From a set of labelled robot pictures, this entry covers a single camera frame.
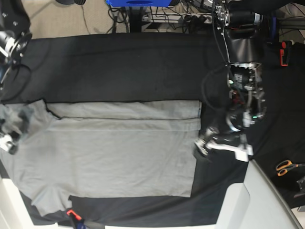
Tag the grey T-shirt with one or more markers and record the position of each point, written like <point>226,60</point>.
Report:
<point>102,150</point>

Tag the black device right edge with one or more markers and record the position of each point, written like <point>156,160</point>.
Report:
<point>301,184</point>

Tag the white furniture right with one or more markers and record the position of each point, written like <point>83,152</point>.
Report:
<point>255,204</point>

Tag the red black clamp right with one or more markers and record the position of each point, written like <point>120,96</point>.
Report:
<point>285,53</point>

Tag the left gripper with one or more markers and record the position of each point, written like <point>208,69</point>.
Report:
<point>212,140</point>

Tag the black table stand post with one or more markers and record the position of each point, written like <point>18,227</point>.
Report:
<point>135,15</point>

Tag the white furniture left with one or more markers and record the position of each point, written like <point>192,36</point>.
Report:
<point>13,213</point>

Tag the orange handled scissors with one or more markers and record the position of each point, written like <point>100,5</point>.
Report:
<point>285,166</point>

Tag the blue box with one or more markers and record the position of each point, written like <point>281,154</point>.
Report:
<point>138,3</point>

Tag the blue clamp handle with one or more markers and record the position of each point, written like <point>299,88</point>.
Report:
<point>272,28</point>

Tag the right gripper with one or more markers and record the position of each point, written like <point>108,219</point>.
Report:
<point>9,137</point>

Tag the red blue clamp bottom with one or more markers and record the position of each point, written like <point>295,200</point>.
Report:
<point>76,220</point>

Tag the black power strip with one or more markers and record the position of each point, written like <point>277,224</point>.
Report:
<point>198,18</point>

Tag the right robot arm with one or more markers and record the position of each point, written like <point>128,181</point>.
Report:
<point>15,35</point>

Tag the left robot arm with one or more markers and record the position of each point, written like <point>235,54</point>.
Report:
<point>236,29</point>

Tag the white furniture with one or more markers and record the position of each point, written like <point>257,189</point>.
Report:
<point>255,204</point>
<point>13,213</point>

